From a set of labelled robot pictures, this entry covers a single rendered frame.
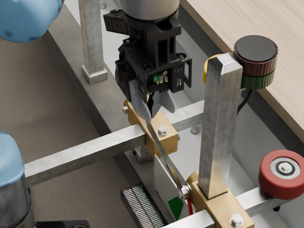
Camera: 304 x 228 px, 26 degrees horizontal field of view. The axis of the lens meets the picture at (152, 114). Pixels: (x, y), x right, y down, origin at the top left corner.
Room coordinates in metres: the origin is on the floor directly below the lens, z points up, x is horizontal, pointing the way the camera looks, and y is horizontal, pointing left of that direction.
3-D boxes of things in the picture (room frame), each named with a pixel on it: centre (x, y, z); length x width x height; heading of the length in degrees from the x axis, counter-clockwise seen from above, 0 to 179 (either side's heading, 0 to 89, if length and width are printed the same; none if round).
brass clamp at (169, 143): (0.86, 0.00, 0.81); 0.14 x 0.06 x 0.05; 27
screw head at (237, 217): (0.59, -0.13, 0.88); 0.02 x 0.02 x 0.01
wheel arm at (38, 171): (0.83, 0.04, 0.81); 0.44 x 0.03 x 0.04; 117
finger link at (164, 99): (0.69, -0.02, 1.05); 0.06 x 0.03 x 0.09; 26
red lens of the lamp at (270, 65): (0.68, -0.14, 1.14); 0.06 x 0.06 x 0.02
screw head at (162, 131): (0.82, -0.02, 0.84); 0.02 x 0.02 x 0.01
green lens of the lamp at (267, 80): (0.68, -0.14, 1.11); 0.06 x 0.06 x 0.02
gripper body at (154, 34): (0.68, 0.00, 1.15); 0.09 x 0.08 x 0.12; 26
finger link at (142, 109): (0.67, 0.01, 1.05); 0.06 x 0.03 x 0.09; 26
